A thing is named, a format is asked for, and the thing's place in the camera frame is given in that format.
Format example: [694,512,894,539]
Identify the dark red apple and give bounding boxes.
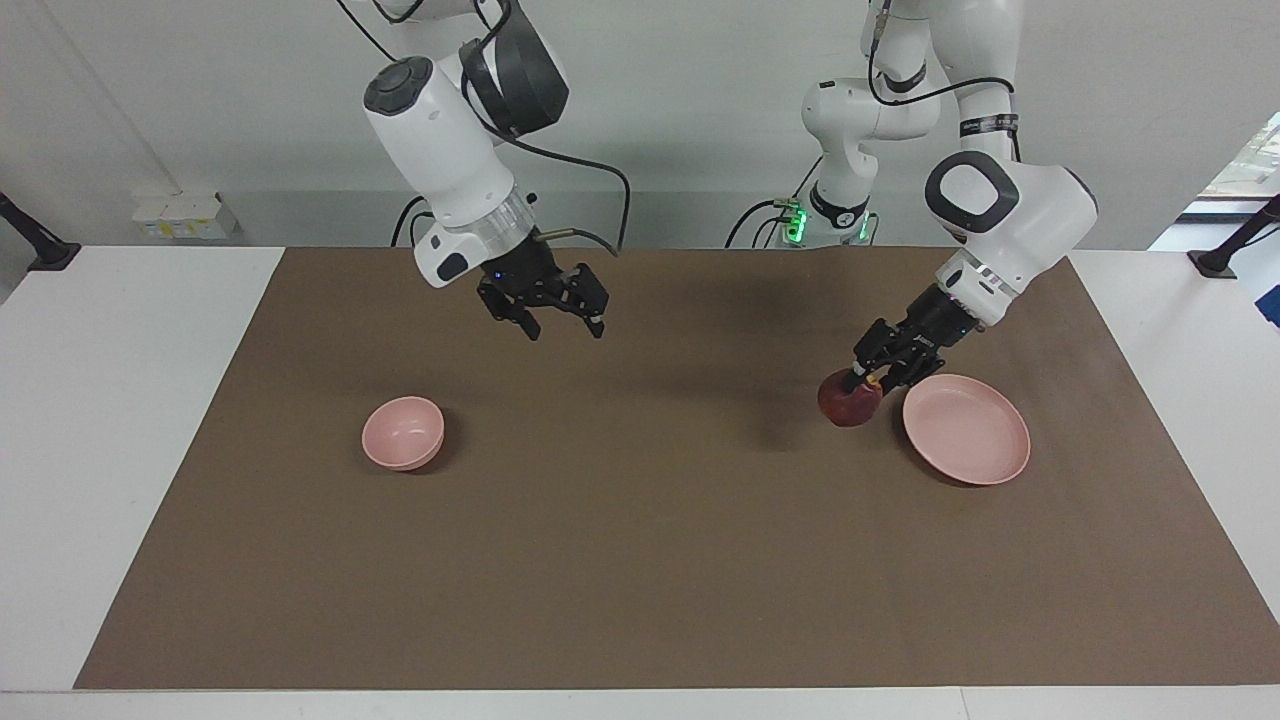
[818,368,885,429]

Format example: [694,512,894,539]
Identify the black arm base cables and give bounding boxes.
[390,195,433,249]
[725,155,827,250]

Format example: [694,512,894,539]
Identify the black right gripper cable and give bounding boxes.
[335,0,632,257]

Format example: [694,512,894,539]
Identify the black left arm base cables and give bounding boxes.
[725,155,827,250]

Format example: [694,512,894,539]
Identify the pink plate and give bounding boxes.
[902,374,1031,487]

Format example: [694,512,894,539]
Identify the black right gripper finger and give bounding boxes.
[478,285,543,342]
[560,264,610,339]

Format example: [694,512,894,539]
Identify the black clamp stand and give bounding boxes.
[0,190,82,273]
[1187,195,1280,280]

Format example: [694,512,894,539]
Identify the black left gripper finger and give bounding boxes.
[875,348,941,396]
[845,320,901,393]

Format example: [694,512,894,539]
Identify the brown table mat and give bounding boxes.
[73,247,1280,691]

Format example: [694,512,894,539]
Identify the black right arm base cables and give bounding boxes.
[390,195,433,249]

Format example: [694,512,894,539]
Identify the pink bowl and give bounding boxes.
[361,396,446,472]

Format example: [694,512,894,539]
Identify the white wall socket box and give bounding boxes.
[132,190,242,242]

